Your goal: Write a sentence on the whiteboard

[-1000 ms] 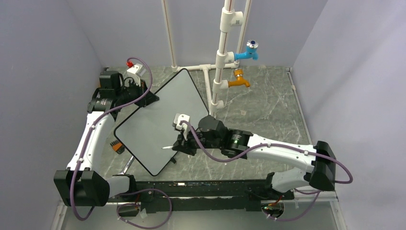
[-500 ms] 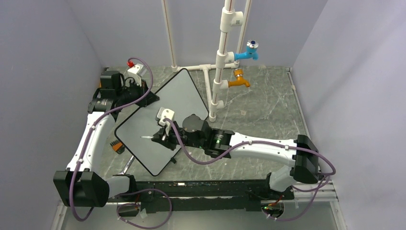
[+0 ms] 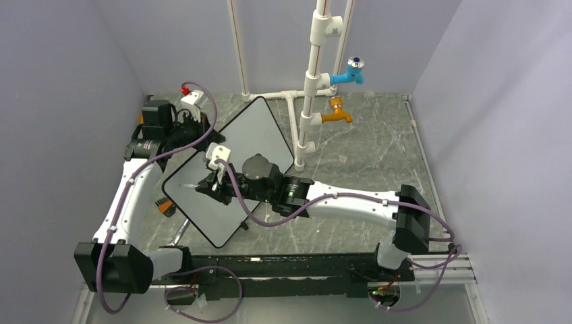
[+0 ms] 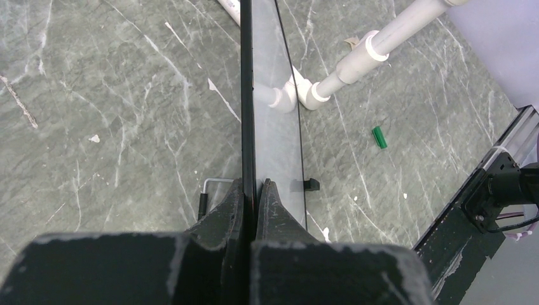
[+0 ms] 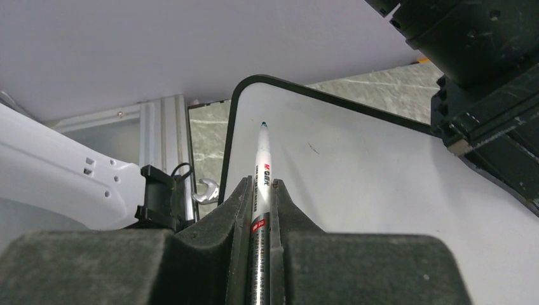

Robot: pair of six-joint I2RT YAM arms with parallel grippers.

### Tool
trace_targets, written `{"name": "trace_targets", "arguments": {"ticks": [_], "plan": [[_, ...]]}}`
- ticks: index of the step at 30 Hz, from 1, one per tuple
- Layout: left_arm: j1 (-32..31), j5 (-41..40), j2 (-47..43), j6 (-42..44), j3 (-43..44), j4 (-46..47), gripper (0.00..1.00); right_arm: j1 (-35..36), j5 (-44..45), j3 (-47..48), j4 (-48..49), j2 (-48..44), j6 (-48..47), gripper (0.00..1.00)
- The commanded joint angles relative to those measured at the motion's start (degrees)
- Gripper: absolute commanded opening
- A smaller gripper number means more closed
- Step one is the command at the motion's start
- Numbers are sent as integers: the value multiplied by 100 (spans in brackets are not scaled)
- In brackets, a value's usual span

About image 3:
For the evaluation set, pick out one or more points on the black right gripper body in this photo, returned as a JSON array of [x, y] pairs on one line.
[[226, 190]]

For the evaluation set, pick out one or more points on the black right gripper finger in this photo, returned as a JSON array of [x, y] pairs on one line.
[[212, 180], [209, 188]]

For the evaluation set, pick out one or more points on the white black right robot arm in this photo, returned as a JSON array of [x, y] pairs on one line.
[[405, 212]]

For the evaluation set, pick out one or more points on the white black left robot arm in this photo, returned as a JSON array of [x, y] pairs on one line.
[[134, 201]]

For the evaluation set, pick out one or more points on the orange black whiteboard eraser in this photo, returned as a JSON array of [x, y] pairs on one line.
[[165, 206]]

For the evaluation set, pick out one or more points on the orange plastic faucet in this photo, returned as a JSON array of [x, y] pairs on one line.
[[338, 113]]

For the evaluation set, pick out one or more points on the blue plastic faucet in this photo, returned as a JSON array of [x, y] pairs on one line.
[[353, 72]]

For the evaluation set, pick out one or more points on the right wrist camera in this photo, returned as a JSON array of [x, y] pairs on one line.
[[215, 152]]

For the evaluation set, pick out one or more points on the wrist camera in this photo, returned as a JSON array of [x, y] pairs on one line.
[[215, 152], [193, 101]]

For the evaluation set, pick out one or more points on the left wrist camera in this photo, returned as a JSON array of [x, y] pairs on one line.
[[193, 101]]

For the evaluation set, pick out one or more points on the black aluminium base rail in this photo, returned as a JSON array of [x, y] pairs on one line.
[[351, 275]]

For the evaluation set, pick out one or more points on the white pvc pipe frame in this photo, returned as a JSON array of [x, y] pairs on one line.
[[293, 51]]

